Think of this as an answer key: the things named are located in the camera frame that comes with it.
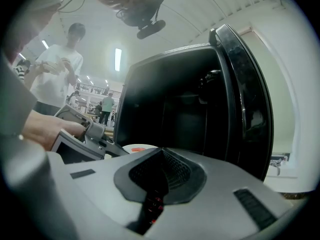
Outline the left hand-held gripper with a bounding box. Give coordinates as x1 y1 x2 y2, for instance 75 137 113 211
50 103 131 165

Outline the white plate of food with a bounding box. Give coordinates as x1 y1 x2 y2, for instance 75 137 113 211
121 143 159 154

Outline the person's left forearm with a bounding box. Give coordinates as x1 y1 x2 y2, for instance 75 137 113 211
0 50 39 145

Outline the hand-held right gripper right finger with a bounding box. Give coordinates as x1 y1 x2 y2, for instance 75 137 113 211
143 147 294 240

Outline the black fridge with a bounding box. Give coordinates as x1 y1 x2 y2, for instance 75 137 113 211
113 23 275 183

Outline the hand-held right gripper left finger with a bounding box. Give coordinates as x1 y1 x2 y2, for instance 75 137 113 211
46 147 166 240

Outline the person's left hand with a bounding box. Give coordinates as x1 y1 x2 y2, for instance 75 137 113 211
23 110 86 151

